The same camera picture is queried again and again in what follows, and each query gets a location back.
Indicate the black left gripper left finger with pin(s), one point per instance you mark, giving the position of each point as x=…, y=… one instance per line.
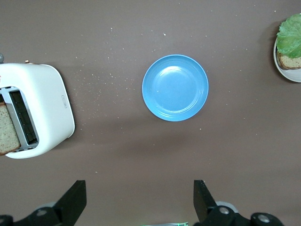
x=68, y=207

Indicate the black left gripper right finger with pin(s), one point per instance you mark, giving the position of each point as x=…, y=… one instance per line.
x=207, y=212

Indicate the brown bread slice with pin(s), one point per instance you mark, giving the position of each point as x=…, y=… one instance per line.
x=291, y=63
x=8, y=131

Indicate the green lettuce leaf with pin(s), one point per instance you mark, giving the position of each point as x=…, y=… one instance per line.
x=290, y=37

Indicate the blue plate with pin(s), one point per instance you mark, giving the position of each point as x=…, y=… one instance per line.
x=175, y=88

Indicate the beige plate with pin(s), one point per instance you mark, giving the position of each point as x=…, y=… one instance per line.
x=289, y=75

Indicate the brown table cover sheet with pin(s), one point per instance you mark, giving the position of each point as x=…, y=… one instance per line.
x=141, y=153

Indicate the white toaster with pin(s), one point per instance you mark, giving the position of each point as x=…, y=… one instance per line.
x=49, y=99

